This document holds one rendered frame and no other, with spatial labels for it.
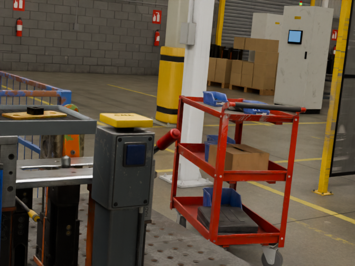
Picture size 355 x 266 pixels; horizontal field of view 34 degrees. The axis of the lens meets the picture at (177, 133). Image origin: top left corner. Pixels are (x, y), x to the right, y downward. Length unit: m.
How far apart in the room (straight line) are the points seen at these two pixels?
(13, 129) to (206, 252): 0.99
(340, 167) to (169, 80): 3.40
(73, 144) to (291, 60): 10.07
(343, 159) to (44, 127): 4.80
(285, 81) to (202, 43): 6.55
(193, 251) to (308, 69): 9.51
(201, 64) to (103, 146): 4.11
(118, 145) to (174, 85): 7.23
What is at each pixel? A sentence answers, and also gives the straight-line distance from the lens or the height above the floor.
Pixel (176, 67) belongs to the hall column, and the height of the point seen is 0.84.
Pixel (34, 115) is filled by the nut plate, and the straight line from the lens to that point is 0.79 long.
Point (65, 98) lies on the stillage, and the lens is 3.07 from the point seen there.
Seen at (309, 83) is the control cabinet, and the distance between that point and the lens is 11.08.
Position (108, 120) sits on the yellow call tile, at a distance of 0.84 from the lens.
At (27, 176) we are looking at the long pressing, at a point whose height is 1.00.
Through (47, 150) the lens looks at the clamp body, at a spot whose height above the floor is 0.99.
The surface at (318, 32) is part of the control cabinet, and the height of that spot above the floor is 1.54.
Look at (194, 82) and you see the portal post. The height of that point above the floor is 0.89.
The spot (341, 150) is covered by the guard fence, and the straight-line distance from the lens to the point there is 5.38.
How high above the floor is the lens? 1.29
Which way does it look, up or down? 10 degrees down
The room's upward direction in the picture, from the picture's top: 5 degrees clockwise
